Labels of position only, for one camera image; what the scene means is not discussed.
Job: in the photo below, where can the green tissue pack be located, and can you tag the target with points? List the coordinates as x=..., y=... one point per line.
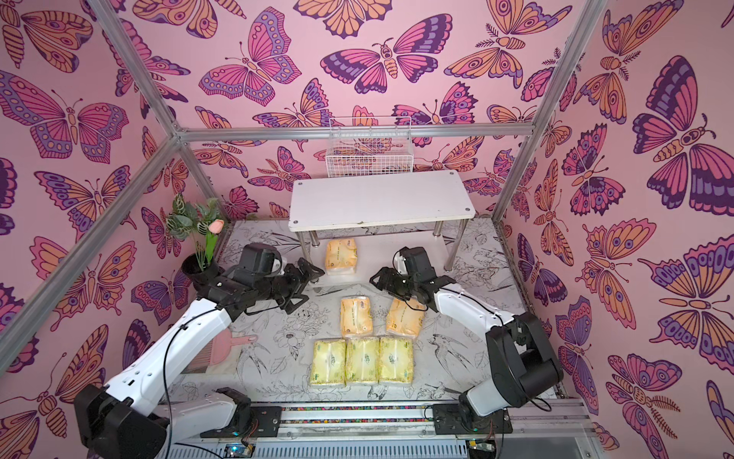
x=396, y=363
x=362, y=357
x=328, y=365

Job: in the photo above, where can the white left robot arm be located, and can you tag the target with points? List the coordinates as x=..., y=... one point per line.
x=132, y=415

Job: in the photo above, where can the artificial tulip plant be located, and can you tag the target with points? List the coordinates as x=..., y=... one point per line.
x=202, y=223

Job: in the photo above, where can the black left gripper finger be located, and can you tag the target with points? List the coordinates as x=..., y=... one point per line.
x=309, y=273
x=294, y=300

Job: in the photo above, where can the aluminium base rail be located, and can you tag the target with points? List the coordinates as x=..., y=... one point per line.
x=406, y=429

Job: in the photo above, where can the aluminium frame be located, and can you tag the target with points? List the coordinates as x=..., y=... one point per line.
x=40, y=305

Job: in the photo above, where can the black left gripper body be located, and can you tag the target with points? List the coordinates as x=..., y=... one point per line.
x=292, y=280

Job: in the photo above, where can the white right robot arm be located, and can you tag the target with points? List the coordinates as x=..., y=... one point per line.
x=522, y=363

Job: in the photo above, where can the white two-tier shelf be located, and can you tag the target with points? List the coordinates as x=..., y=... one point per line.
x=364, y=202

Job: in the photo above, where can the pink dustpan brush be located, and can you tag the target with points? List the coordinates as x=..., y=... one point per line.
x=217, y=351

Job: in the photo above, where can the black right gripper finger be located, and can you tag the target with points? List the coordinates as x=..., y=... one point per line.
x=411, y=304
x=386, y=280

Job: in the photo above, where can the orange tissue pack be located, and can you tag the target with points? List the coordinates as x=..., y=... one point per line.
x=341, y=257
x=356, y=317
x=403, y=323

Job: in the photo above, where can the white wire basket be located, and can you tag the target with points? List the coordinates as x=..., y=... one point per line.
x=369, y=146

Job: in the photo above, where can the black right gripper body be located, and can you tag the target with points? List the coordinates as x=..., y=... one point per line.
x=399, y=282

